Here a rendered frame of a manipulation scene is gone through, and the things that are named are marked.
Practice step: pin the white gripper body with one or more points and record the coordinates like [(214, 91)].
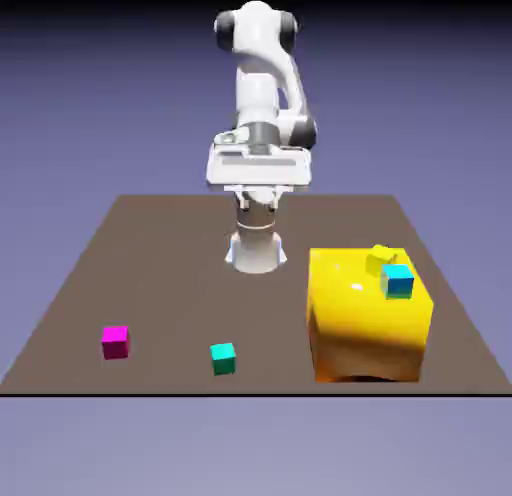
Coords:
[(258, 170)]

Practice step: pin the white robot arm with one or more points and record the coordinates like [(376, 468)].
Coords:
[(256, 56)]

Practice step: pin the small teal cube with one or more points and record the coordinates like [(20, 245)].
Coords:
[(222, 358)]

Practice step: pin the small magenta cube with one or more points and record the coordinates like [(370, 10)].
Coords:
[(115, 342)]

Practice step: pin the large yellow box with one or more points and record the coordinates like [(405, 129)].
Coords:
[(366, 324)]

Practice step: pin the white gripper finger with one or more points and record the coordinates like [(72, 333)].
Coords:
[(244, 201), (273, 202)]

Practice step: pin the small yellow cube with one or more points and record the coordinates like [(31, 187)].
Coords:
[(378, 260)]

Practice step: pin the small blue cube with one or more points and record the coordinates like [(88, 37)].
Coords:
[(397, 282)]

